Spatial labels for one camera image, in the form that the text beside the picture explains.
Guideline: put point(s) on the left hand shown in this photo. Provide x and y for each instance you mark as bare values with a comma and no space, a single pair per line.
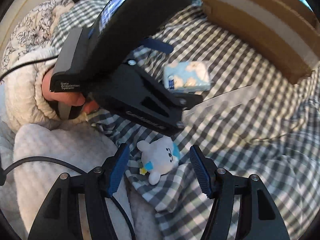
65,92

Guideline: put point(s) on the blue cartoon tissue pack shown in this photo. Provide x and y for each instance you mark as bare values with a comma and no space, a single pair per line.
187,76

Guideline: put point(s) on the floral white quilt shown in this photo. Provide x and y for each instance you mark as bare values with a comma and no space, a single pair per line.
34,31

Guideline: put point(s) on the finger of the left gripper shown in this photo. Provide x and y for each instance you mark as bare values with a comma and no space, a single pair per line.
188,100
157,45

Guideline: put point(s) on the checkered bed sheet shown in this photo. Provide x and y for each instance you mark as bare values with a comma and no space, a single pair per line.
275,136

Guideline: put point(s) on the white fleece sleeve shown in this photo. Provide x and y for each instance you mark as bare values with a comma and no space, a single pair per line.
23,92

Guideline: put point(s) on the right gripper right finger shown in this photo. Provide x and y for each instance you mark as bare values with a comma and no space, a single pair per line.
259,217

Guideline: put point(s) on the white plush toy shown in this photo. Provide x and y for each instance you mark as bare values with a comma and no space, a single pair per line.
158,158

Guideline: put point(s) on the brown cardboard box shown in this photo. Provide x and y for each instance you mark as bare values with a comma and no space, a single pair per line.
286,32

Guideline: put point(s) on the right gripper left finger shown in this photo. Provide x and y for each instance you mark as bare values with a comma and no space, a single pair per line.
70,197

